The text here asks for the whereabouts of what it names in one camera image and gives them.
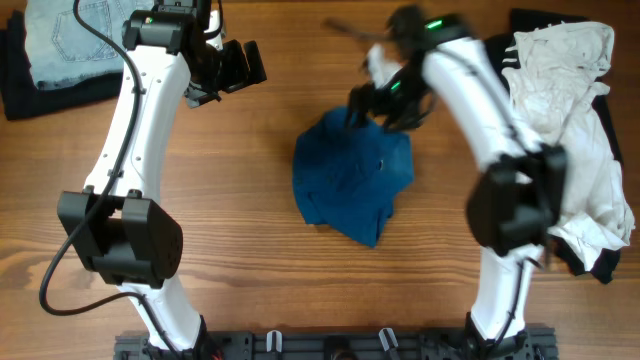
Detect black garment under white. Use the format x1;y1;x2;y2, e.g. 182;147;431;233
484;8;624;284

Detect right black cable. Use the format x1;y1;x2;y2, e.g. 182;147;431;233
322;17;551;351

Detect left black cable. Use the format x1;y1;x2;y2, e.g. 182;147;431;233
38;0;181;359

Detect black cable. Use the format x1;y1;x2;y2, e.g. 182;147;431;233
322;17;551;351
38;0;181;359

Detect white crumpled garment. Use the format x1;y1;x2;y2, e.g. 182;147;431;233
501;21;635;271

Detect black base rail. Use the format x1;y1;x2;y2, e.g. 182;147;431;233
113;326;560;360

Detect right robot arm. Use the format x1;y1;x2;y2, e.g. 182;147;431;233
344;5;568;359

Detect black folded garment left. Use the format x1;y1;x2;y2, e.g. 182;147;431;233
1;10;122;121

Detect light blue denim jeans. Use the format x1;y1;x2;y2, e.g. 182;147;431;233
25;0;154;91

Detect dark blue polo shirt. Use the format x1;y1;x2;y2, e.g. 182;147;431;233
292;107;415;248

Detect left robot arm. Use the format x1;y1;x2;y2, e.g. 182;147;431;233
57;1;266;359

